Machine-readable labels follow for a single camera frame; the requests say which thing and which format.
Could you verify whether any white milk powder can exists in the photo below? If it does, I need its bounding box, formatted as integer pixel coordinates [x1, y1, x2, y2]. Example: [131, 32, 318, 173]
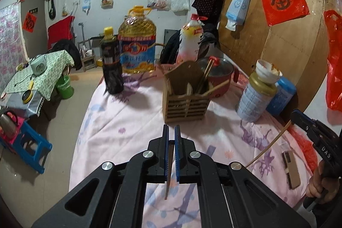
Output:
[236, 72, 277, 122]

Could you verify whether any mint green small appliance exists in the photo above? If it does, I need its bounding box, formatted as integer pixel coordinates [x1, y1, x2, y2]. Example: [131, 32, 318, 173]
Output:
[29, 54, 48, 75]

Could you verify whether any pink floral tablecloth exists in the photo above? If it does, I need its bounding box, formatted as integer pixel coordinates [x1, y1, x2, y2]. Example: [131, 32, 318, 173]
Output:
[69, 68, 314, 228]

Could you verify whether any dark soy sauce bottle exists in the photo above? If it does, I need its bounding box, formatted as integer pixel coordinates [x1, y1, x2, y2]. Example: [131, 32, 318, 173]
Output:
[99, 27, 125, 95]

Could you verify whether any small red paper decoration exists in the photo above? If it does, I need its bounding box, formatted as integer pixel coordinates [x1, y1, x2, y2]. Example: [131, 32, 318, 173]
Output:
[22, 12, 38, 33]

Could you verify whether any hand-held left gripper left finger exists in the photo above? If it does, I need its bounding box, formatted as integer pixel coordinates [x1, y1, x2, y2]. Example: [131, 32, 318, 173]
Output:
[31, 124, 170, 228]

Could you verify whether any white plastic bag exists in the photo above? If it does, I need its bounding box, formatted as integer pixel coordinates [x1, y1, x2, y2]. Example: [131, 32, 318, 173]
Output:
[170, 0, 190, 12]

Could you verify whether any white bowl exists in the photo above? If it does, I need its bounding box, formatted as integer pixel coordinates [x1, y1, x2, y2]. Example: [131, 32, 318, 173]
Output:
[256, 59, 283, 83]

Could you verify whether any person's right hand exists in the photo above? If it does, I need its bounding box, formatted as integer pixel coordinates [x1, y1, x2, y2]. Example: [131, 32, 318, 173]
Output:
[306, 161, 342, 204]

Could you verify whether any red cloth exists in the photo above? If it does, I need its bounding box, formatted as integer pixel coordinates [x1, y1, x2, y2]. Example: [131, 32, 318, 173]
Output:
[47, 16, 75, 51]

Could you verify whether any blue plastic stool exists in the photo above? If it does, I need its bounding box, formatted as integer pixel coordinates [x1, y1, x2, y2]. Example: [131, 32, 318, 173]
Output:
[0, 117, 53, 174]

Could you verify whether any glass pot lid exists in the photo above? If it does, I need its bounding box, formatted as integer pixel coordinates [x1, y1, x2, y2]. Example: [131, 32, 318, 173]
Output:
[197, 57, 233, 77]

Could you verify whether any green patterned side table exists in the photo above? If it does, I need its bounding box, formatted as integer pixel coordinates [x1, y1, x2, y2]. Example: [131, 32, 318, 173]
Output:
[0, 50, 75, 118]

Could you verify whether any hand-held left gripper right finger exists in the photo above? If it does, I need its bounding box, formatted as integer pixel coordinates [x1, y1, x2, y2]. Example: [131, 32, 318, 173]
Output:
[174, 124, 312, 228]

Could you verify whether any large cooking oil bottle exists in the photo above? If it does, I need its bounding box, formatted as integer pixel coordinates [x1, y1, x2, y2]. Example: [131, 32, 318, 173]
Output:
[118, 6, 157, 74]

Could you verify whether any blue lidded canister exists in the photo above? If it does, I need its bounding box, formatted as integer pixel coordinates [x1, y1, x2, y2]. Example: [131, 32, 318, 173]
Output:
[266, 76, 297, 116]

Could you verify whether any blue white tissue pack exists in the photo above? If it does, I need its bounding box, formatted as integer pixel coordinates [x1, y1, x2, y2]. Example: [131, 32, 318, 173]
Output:
[225, 0, 252, 31]

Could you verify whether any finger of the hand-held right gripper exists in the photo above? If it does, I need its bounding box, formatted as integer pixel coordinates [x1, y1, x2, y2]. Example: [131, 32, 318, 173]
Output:
[291, 109, 321, 138]

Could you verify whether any blue white hanging bag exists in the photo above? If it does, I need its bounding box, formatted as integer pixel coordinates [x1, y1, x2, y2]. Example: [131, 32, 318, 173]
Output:
[81, 0, 92, 15]

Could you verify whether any black jacket on chair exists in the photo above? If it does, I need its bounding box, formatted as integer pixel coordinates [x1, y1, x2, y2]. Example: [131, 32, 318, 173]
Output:
[49, 39, 82, 71]

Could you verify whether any thin light wooden chopstick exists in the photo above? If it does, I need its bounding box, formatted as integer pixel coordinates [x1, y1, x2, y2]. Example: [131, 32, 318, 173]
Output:
[245, 122, 291, 167]
[164, 134, 173, 200]
[202, 81, 231, 97]

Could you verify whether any red-tipped chopstick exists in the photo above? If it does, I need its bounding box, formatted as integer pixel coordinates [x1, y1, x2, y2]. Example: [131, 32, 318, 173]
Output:
[200, 58, 217, 92]
[198, 57, 214, 92]

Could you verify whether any small wooden stool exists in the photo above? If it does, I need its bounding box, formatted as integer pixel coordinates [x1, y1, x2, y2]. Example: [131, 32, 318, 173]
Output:
[77, 40, 97, 72]

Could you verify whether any red electric pot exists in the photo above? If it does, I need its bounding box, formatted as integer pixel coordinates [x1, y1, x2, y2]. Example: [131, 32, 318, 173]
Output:
[196, 57, 239, 98]

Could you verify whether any green bucket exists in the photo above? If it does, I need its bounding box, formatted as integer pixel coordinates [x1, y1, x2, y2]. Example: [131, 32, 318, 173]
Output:
[55, 75, 75, 99]

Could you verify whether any wooden slatted chopstick holder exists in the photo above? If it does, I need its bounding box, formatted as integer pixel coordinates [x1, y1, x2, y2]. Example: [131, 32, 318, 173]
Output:
[162, 60, 211, 124]

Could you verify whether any black hanging bag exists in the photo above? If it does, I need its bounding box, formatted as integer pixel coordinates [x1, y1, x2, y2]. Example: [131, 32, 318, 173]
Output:
[44, 0, 57, 20]

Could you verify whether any yellow round gadget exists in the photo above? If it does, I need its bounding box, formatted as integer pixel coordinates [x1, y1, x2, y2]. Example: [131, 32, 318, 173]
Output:
[22, 81, 35, 104]

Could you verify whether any pink floral curtain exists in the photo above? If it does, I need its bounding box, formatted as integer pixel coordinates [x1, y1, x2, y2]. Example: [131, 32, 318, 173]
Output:
[0, 1, 27, 90]

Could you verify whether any white drink bottle red cap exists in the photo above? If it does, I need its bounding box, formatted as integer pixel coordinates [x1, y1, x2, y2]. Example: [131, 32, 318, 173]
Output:
[177, 14, 205, 62]

